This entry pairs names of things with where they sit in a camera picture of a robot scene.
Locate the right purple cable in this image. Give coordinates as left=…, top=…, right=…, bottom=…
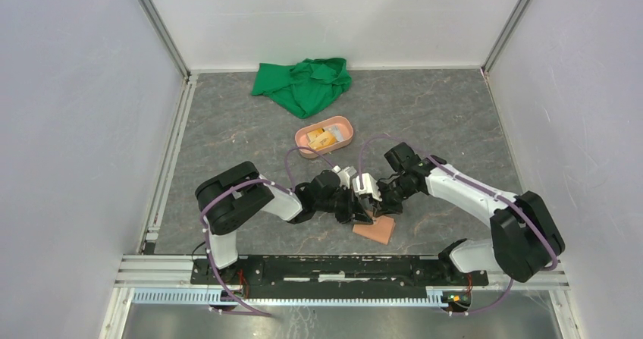
left=356, top=134, right=560, bottom=318

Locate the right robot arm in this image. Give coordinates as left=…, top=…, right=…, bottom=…
left=353, top=142, right=566, bottom=284

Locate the gold card in tray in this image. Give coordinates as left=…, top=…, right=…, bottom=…
left=306, top=128, right=334, bottom=151

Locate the pink oval tray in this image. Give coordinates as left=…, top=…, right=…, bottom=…
left=294, top=116, right=354, bottom=159

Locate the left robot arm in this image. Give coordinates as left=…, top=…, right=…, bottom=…
left=195, top=161, right=374, bottom=284

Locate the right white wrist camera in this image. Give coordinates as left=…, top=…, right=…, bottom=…
left=351, top=173, right=382, bottom=202

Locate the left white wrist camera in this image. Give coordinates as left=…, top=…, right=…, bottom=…
left=331, top=165, right=357, bottom=188

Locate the green cloth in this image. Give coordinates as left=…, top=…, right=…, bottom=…
left=251, top=58, right=353, bottom=119

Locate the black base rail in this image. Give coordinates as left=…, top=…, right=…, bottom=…
left=219, top=255, right=489, bottom=299

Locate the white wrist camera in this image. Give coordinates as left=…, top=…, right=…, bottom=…
left=331, top=165, right=357, bottom=188
left=351, top=173, right=382, bottom=202

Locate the silver card in tray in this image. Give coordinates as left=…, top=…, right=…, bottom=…
left=324, top=124, right=345, bottom=144

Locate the brown leather card holder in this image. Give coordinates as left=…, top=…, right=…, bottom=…
left=353, top=212, right=396, bottom=245

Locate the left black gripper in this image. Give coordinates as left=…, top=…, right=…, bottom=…
left=315, top=185, right=372, bottom=226

